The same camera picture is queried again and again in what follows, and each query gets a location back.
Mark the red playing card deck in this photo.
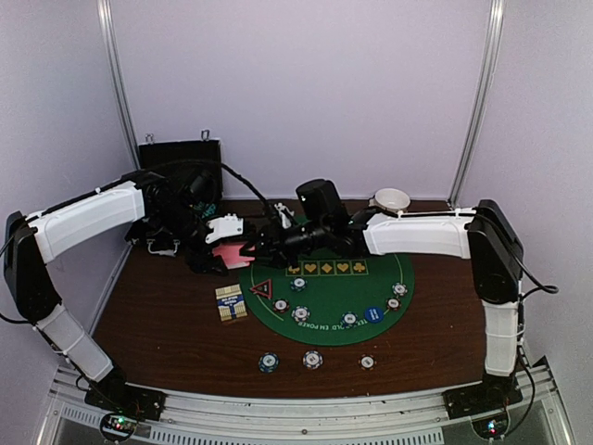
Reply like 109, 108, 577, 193
212, 242, 255, 270

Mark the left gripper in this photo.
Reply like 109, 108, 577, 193
154, 202, 229, 276

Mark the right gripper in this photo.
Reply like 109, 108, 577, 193
241, 216, 331, 268

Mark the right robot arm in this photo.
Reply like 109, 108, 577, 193
240, 179, 559, 410

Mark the blue round blind button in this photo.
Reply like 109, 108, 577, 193
364, 307, 385, 324

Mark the blue tan chip stack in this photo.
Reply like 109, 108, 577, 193
302, 350, 323, 370

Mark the teal chip row in case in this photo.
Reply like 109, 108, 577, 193
196, 202, 218, 220

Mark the black poker chip case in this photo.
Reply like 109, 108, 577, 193
126, 130, 223, 257

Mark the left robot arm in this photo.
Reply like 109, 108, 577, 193
1, 159, 248, 412

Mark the green round poker mat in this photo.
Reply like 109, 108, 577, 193
239, 249, 415, 347

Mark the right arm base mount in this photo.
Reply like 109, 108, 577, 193
443, 384, 524, 419

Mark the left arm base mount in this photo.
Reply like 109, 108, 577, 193
84, 384, 166, 421

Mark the gold card deck box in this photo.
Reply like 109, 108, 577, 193
215, 284, 247, 322

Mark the black red triangle token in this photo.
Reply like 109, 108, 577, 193
250, 279, 273, 299

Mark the white ceramic upper bowl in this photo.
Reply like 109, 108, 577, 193
371, 187, 411, 212

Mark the green blue chip stack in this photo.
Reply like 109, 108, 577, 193
259, 352, 280, 374

